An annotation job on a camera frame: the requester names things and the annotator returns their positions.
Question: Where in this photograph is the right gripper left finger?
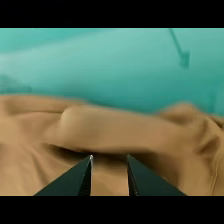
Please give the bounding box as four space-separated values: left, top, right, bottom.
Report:
34 154 95 197

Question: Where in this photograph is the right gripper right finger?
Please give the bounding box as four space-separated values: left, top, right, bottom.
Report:
125 153 186 197

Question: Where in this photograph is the tan shirt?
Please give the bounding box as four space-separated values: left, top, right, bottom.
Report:
0 94 224 197

